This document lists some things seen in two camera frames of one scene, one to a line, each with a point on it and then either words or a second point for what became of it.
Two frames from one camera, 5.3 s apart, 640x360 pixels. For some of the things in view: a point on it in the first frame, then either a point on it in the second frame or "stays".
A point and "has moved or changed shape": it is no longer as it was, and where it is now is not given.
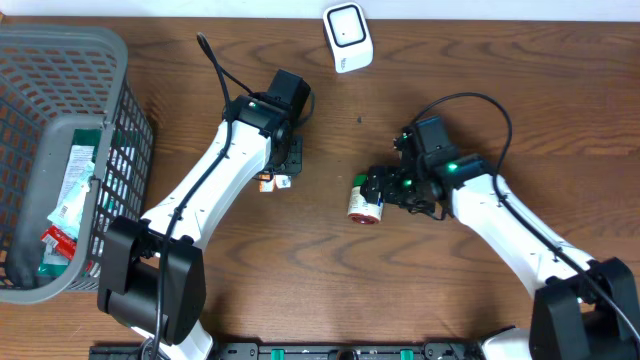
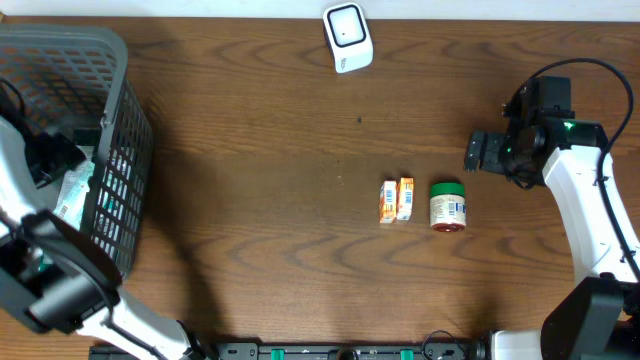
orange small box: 281,181 has moved or changed shape
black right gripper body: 401,188 to 498,151
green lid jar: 359,210 has moved or changed shape
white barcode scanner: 349,36 stays
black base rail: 297,351 stays
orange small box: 264,185 to 388,201
